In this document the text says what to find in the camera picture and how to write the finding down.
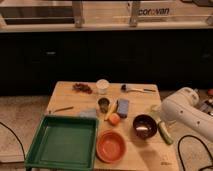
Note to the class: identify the clear plastic bag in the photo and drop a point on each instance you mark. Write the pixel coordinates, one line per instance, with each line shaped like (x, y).
(89, 113)

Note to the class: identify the green cucumber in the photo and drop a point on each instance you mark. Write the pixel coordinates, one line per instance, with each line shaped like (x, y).
(164, 133)

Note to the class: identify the green plastic tray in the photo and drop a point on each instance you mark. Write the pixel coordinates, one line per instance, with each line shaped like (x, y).
(63, 143)

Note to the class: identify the yellow banana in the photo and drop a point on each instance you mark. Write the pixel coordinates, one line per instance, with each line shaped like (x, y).
(111, 110)

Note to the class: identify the blue sponge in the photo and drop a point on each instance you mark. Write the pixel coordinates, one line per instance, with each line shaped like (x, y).
(123, 108)

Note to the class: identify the orange bowl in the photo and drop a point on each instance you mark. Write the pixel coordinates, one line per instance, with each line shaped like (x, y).
(110, 146)

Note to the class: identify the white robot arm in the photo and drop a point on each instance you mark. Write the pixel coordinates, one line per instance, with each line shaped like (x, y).
(180, 106)

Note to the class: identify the bunch of dark grapes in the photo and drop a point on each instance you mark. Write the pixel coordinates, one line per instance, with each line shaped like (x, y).
(80, 87)

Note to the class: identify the white plastic cup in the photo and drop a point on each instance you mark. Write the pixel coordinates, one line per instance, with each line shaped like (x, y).
(102, 86)

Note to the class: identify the dark brown bowl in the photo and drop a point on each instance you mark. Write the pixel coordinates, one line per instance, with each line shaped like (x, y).
(144, 126)

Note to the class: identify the wooden crate with logo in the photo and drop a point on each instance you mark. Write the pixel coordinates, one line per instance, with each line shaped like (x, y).
(71, 15)

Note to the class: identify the orange fruit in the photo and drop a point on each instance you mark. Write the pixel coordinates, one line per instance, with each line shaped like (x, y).
(114, 119)

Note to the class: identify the black handled brush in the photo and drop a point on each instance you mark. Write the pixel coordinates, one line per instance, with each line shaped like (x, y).
(127, 88)

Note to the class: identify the wooden stick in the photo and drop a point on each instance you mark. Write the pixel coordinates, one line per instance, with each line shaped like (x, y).
(61, 109)

